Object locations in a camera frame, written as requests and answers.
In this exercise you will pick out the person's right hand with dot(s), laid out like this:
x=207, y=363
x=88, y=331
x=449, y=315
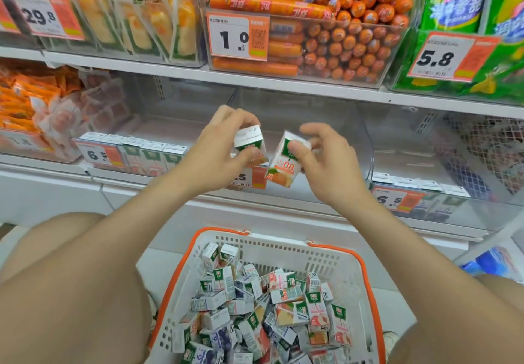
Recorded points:
x=331, y=167

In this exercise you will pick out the person's right white shoe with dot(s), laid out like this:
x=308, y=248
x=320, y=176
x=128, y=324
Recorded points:
x=391, y=341

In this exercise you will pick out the person's left leg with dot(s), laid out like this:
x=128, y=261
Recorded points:
x=49, y=232

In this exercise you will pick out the stack of green packets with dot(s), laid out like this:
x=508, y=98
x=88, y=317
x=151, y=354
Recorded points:
x=458, y=3

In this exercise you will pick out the pile of small juice cartons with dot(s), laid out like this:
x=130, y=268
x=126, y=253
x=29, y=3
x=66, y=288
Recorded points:
x=286, y=314

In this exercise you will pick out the bin of juice cartons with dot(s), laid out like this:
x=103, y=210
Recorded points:
x=151, y=163

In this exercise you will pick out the person's right leg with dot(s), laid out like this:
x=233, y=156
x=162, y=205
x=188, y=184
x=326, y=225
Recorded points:
x=399, y=351

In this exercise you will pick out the person's right forearm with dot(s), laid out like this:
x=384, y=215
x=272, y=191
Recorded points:
x=430, y=277

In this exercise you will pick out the stack of orange sausages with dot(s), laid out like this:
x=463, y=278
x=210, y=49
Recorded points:
x=348, y=40

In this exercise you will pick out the person's left white shoe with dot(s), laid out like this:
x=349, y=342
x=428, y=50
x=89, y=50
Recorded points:
x=152, y=310

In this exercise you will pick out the person's leg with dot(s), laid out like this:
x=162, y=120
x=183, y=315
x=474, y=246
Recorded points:
x=399, y=351
x=49, y=232

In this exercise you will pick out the peach juice carton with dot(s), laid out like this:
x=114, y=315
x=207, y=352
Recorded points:
x=282, y=167

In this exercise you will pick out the person's left forearm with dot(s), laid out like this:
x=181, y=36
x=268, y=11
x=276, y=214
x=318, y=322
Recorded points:
x=82, y=286

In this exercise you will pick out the person's white shoe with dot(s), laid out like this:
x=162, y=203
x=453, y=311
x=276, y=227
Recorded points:
x=152, y=310
x=391, y=341

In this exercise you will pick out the heap of orange snack packets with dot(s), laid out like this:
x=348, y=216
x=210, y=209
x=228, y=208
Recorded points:
x=24, y=101

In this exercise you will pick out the row of yellow food packs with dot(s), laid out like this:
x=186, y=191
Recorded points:
x=135, y=19

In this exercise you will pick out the orange white price tag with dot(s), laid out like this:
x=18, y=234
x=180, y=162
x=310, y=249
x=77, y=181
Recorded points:
x=6, y=19
x=442, y=58
x=393, y=200
x=251, y=177
x=37, y=11
x=233, y=36
x=20, y=140
x=98, y=155

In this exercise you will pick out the person's left hand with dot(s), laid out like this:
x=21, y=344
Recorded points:
x=208, y=159

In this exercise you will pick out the white topped small box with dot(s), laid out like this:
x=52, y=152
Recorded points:
x=404, y=181
x=381, y=177

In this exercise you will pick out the blueberry juice carton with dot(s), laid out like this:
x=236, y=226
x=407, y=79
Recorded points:
x=455, y=191
x=430, y=185

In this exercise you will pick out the stack of pink snack packets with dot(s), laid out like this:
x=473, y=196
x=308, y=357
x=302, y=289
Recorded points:
x=94, y=109

